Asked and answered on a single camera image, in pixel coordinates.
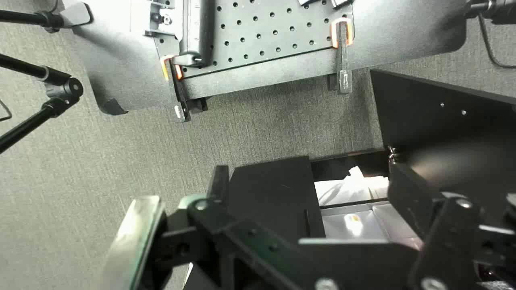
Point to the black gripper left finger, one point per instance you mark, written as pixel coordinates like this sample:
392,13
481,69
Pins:
137,235

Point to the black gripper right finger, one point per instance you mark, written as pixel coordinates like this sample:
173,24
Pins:
452,242

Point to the black cupboard door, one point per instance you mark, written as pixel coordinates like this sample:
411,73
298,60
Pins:
268,193

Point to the black cupboard body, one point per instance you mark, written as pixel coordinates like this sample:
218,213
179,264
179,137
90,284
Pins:
445,123

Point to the clear plastic box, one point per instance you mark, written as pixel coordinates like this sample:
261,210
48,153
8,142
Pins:
364,222

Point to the white crumpled paper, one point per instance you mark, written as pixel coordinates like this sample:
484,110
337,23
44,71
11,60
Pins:
352,187

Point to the orange black clamp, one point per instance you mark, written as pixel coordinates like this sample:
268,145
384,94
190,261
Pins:
179,86
342,48

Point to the grey perforated robot mounting plate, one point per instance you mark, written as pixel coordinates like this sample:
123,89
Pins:
268,32

